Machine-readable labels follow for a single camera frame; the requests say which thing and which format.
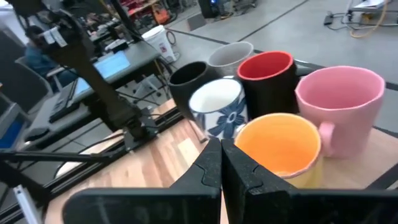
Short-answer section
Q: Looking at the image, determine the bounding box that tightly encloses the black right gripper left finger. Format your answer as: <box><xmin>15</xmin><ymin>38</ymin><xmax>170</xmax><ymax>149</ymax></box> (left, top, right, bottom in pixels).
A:
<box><xmin>62</xmin><ymin>138</ymin><xmax>223</xmax><ymax>224</ymax></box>

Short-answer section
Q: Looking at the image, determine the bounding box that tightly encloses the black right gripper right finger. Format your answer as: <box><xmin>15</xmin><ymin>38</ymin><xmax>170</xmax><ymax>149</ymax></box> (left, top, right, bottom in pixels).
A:
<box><xmin>221</xmin><ymin>139</ymin><xmax>398</xmax><ymax>224</ymax></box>

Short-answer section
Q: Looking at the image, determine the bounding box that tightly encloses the yellow mug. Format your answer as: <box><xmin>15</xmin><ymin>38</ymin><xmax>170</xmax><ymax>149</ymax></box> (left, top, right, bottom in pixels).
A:
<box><xmin>234</xmin><ymin>113</ymin><xmax>324</xmax><ymax>189</ymax></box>

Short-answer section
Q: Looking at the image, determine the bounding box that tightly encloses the white mug with blue flowers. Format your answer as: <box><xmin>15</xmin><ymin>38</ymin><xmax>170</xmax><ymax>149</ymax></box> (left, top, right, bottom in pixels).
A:
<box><xmin>188</xmin><ymin>77</ymin><xmax>249</xmax><ymax>141</ymax></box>

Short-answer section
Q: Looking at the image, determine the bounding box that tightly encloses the pink mug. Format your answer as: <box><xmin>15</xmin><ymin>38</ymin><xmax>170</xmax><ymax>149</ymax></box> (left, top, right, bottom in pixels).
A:
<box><xmin>294</xmin><ymin>65</ymin><xmax>386</xmax><ymax>159</ymax></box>

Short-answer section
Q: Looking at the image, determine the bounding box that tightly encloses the all-black mug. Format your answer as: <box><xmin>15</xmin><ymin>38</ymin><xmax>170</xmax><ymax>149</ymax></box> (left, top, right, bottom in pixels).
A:
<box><xmin>169</xmin><ymin>61</ymin><xmax>218</xmax><ymax>121</ymax></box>

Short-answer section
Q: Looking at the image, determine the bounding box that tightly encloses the black mug with red-orange inside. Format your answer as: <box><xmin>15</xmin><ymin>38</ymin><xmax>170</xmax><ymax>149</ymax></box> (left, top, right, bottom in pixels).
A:
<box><xmin>236</xmin><ymin>50</ymin><xmax>301</xmax><ymax>121</ymax></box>

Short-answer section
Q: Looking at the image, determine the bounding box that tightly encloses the light grey mug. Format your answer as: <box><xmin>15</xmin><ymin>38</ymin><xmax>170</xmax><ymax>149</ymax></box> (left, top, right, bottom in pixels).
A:
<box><xmin>207</xmin><ymin>41</ymin><xmax>255</xmax><ymax>78</ymax></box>

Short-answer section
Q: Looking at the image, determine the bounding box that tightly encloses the black keyboard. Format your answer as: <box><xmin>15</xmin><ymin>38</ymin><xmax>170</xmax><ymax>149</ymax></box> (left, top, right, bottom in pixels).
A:
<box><xmin>49</xmin><ymin>79</ymin><xmax>82</xmax><ymax>124</ymax></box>

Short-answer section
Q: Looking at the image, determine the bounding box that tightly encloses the grey desk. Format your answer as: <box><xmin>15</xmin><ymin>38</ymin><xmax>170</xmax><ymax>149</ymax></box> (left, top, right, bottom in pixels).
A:
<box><xmin>24</xmin><ymin>40</ymin><xmax>162</xmax><ymax>147</ymax></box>

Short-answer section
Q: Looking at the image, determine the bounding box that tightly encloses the blue lit screen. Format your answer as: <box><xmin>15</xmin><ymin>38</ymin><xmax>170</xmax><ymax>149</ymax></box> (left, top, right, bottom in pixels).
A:
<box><xmin>74</xmin><ymin>51</ymin><xmax>132</xmax><ymax>95</ymax></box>

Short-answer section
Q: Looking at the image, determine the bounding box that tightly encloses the white bucket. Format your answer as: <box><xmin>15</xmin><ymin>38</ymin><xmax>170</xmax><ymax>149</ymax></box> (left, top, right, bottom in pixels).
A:
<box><xmin>141</xmin><ymin>24</ymin><xmax>178</xmax><ymax>63</ymax></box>

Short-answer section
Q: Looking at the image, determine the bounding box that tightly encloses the person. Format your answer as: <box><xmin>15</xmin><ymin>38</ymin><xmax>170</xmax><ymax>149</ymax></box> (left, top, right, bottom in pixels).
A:
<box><xmin>24</xmin><ymin>25</ymin><xmax>78</xmax><ymax>88</ymax></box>

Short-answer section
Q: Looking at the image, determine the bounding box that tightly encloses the black frame under left arm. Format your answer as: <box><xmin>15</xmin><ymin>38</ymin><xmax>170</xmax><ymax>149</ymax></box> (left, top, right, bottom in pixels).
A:
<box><xmin>0</xmin><ymin>105</ymin><xmax>185</xmax><ymax>218</ymax></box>

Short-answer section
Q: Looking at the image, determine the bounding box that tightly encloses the yellow cable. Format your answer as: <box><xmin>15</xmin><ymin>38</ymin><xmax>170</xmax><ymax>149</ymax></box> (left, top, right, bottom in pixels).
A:
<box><xmin>348</xmin><ymin>0</ymin><xmax>390</xmax><ymax>40</ymax></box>

